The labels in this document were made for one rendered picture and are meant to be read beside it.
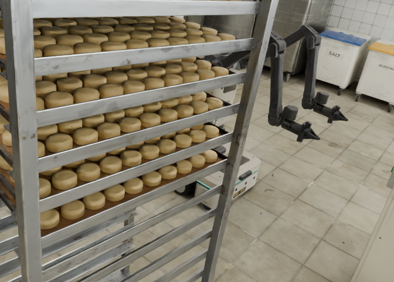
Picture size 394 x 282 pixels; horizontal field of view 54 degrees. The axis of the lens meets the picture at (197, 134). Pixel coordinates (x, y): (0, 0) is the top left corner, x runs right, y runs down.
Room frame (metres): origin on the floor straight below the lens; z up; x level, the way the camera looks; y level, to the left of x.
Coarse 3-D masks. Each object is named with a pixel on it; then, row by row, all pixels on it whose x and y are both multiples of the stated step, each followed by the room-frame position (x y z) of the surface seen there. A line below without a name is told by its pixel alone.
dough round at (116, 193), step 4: (108, 188) 0.76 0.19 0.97; (112, 188) 0.76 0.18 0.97; (116, 188) 0.77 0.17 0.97; (120, 188) 0.77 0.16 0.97; (124, 188) 0.78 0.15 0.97; (104, 192) 0.75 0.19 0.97; (108, 192) 0.75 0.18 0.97; (112, 192) 0.75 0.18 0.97; (116, 192) 0.75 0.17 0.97; (120, 192) 0.75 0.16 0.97; (124, 192) 0.76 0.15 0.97; (108, 196) 0.74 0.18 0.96; (112, 196) 0.74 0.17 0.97; (116, 196) 0.74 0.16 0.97; (120, 196) 0.75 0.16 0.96; (108, 200) 0.74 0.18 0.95; (112, 200) 0.74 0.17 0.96; (116, 200) 0.74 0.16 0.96
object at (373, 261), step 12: (384, 216) 1.42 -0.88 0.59; (384, 228) 1.41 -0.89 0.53; (372, 240) 1.42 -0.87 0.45; (384, 240) 1.40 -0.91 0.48; (372, 252) 1.41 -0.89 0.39; (384, 252) 1.39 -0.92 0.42; (360, 264) 1.43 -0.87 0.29; (372, 264) 1.40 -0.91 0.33; (384, 264) 1.37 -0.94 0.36; (360, 276) 1.41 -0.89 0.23; (372, 276) 1.39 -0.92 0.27; (384, 276) 1.36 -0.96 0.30
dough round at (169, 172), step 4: (160, 168) 0.89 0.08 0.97; (164, 168) 0.89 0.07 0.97; (168, 168) 0.90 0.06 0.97; (172, 168) 0.90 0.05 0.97; (160, 172) 0.88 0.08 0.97; (164, 172) 0.87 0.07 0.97; (168, 172) 0.88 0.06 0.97; (172, 172) 0.88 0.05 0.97; (164, 176) 0.87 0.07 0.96; (168, 176) 0.87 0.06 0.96; (172, 176) 0.88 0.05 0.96
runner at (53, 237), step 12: (204, 168) 0.92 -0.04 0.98; (216, 168) 0.96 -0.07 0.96; (180, 180) 0.85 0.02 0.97; (192, 180) 0.89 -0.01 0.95; (156, 192) 0.79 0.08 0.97; (168, 192) 0.82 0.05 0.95; (120, 204) 0.70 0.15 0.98; (132, 204) 0.73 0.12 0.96; (96, 216) 0.66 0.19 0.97; (108, 216) 0.68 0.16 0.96; (72, 228) 0.61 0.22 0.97; (84, 228) 0.63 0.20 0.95; (48, 240) 0.57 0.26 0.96; (60, 240) 0.59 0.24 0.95
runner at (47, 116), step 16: (208, 80) 0.88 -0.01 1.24; (224, 80) 0.93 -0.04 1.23; (240, 80) 0.98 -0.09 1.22; (128, 96) 0.70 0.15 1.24; (144, 96) 0.73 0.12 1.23; (160, 96) 0.77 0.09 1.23; (176, 96) 0.81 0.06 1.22; (48, 112) 0.58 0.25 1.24; (64, 112) 0.60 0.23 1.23; (80, 112) 0.62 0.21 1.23; (96, 112) 0.65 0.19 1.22
